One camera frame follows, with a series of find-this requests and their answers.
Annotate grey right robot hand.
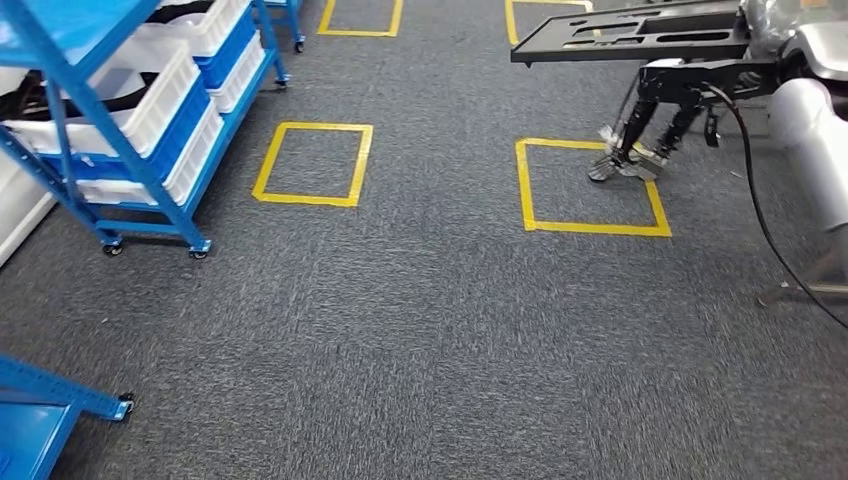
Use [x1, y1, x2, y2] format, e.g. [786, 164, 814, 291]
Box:
[738, 0, 806, 61]

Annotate white plastic bin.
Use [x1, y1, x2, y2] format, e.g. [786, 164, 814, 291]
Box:
[0, 36, 201, 158]
[76, 102, 227, 207]
[208, 31, 268, 115]
[135, 0, 253, 59]

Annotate black cable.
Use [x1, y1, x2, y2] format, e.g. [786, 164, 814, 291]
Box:
[700, 82, 848, 331]

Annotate blue metal shelf rack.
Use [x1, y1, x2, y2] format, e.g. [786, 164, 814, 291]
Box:
[0, 0, 293, 261]
[0, 354, 137, 480]
[264, 0, 307, 54]

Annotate yellow tape square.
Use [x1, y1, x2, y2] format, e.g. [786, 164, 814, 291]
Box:
[515, 137, 672, 238]

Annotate blue plastic bin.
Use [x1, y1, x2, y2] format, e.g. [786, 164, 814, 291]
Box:
[192, 6, 260, 91]
[49, 76, 213, 183]

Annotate black plastic plate holder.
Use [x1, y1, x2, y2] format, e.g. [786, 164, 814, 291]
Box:
[510, 0, 753, 68]

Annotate black curved part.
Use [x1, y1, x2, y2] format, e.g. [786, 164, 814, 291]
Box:
[0, 66, 160, 122]

